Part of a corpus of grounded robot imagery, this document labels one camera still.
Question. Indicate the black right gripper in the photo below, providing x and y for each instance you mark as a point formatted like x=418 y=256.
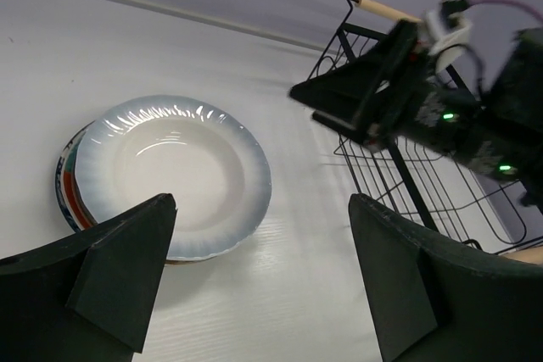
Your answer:
x=402 y=68

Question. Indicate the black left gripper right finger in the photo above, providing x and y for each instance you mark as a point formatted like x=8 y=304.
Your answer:
x=435 y=299

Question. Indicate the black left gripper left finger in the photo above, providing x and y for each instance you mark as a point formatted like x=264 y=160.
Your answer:
x=88 y=296

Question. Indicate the red and teal plate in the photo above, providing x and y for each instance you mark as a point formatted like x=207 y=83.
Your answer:
x=74 y=201

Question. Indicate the white deep plate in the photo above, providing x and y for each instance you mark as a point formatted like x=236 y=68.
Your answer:
x=210 y=163

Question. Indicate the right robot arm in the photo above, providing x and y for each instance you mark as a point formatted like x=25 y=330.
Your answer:
x=515 y=98

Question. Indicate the black wire dish rack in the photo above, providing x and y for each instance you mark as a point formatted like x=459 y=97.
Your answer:
x=435 y=191

